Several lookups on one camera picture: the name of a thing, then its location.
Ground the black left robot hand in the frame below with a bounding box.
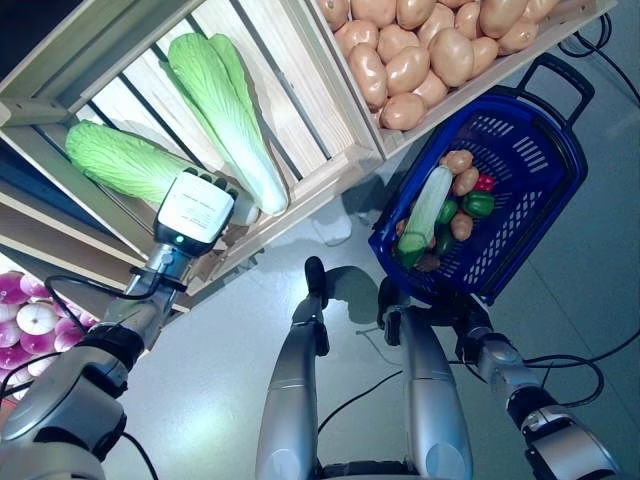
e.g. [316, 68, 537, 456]
[151, 168, 240, 257]

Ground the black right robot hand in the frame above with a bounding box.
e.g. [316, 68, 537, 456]
[452, 294, 496, 351]

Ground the green white napa cabbage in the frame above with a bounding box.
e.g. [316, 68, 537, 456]
[64, 119, 261, 226]
[167, 32, 290, 217]
[397, 164, 455, 267]

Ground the blue plastic shopping basket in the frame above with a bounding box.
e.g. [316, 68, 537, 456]
[368, 53, 596, 307]

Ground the green bell pepper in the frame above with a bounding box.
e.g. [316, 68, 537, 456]
[436, 199, 459, 226]
[432, 229, 456, 257]
[461, 191, 497, 218]

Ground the wooden slatted cabbage crate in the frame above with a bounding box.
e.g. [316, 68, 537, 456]
[0, 0, 386, 296]

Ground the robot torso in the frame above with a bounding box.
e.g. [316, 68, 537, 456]
[309, 457, 416, 480]

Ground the wooden onion crate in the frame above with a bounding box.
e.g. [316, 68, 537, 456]
[0, 249, 151, 401]

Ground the wooden slatted potato crate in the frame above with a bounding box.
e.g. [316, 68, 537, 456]
[304, 0, 619, 161]

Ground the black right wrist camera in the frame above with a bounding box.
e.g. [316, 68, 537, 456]
[457, 332, 490, 365]

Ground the wooden display shelf frame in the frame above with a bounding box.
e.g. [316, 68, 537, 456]
[0, 124, 201, 314]

